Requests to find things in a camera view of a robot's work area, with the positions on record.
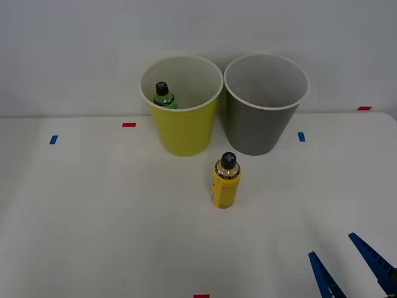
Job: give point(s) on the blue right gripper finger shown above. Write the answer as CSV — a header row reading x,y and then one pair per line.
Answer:
x,y
327,281
373,260

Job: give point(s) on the yellow bottle with black cap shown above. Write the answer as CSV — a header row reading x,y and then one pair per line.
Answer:
x,y
226,189

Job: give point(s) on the grey plastic waste bin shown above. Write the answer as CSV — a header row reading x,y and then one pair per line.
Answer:
x,y
254,130

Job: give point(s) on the green bottle with black cap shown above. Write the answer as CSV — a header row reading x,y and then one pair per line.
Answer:
x,y
164,98

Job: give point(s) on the yellow-green plastic waste bin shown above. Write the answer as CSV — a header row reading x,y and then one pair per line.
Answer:
x,y
186,133

